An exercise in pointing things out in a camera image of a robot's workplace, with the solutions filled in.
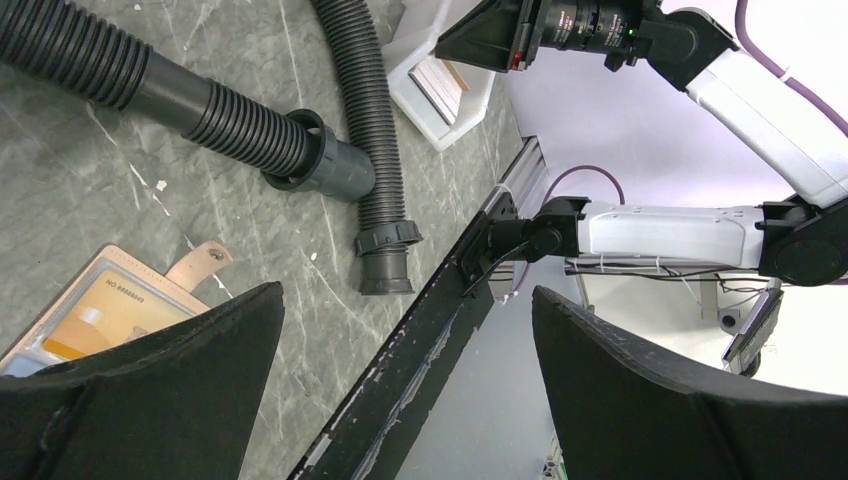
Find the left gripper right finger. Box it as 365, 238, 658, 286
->
532, 286, 847, 479

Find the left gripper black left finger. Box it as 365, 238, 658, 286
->
1, 282, 285, 479

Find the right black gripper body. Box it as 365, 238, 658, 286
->
433, 0, 540, 72

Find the tan leather card holder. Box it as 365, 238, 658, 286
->
1, 240, 233, 377

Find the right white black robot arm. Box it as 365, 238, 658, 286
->
434, 1, 847, 287

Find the stack of cards in tray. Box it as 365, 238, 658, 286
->
408, 55, 469, 125

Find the clear plastic card tray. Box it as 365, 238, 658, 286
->
382, 0, 495, 151

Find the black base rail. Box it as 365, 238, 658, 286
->
290, 188, 518, 479

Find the right black corrugated hose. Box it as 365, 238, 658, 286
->
311, 0, 424, 297

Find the black corrugated hose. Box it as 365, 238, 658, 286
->
311, 0, 424, 297
0, 0, 378, 203

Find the left black corrugated hose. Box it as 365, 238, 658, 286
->
0, 0, 378, 203

